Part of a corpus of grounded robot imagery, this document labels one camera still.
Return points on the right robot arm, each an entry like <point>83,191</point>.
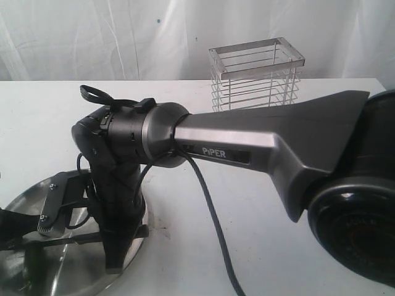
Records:
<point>330,157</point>

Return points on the green cucumber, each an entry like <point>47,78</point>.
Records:
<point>31,272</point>

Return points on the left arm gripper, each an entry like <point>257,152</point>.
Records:
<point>14,226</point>

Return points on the wire cutlery holder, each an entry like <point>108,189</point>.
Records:
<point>261,73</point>

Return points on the round steel plate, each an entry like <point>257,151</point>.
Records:
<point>69,269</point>

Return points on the black handled knife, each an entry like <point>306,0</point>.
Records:
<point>88,238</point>

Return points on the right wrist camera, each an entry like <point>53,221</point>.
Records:
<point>65,193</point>

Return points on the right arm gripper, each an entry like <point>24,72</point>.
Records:
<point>120,209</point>

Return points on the white backdrop curtain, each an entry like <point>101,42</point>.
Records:
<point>169,40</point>

